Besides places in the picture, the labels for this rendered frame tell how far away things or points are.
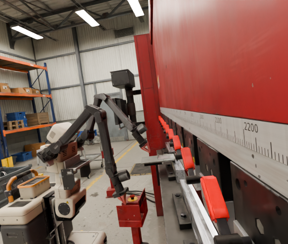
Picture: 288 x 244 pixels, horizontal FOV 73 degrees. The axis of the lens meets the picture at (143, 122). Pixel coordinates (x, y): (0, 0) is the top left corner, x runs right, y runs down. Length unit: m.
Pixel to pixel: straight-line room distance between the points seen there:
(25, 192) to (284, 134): 1.86
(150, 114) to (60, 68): 8.26
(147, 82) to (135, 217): 1.58
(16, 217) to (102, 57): 8.22
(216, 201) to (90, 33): 9.76
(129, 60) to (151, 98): 6.63
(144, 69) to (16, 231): 1.97
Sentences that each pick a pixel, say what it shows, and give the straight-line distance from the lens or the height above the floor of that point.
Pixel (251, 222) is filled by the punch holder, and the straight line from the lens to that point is 0.28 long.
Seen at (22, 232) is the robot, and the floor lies 0.64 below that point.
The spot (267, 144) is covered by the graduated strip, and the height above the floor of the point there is 1.38.
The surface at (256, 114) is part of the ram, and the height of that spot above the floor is 1.41.
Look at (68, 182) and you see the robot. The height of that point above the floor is 0.94.
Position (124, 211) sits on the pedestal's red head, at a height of 0.77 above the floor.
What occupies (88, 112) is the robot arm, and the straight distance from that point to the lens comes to 1.30.
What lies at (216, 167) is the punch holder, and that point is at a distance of 0.37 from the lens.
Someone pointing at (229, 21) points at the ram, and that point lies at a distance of 0.27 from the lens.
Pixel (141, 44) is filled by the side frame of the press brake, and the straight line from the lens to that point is 2.54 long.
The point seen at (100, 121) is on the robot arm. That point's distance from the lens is 1.25.
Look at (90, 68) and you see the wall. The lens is 9.58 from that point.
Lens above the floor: 1.43
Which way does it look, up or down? 4 degrees down
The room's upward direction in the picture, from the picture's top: 7 degrees counter-clockwise
